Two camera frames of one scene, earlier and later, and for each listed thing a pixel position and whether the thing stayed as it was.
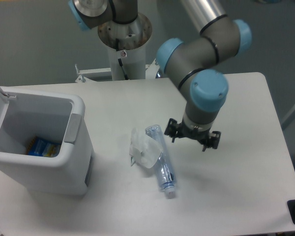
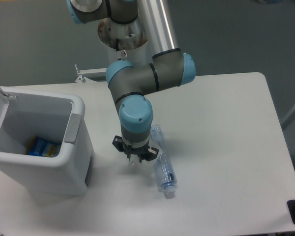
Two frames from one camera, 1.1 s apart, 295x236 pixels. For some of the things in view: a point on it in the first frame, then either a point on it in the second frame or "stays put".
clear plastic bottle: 163,168 stays put
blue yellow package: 40,147 stays put
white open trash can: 16,117 stays put
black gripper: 183,130 to 140,148
